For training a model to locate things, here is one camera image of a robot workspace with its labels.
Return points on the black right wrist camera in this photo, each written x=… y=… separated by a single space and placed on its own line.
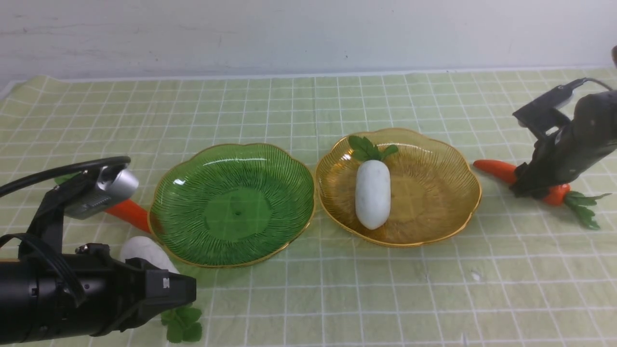
x=543 y=113

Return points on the amber glass plate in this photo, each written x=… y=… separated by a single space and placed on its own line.
x=434 y=192

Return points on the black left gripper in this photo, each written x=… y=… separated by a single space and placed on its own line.
x=90 y=293

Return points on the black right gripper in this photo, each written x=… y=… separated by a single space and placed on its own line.
x=560 y=159

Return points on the orange toy carrot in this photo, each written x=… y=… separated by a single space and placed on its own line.
x=127 y=212
x=561 y=195

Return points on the green glass plate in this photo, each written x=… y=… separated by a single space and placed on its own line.
x=232 y=205

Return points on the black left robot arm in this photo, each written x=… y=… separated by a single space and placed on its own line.
x=17 y=279

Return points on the green checked tablecloth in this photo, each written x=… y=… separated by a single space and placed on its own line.
x=522 y=274

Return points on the white toy radish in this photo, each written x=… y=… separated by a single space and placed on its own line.
x=373 y=181
x=183 y=323

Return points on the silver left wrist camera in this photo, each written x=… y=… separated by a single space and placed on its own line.
x=90 y=177

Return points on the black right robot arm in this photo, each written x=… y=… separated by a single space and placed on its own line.
x=594 y=108

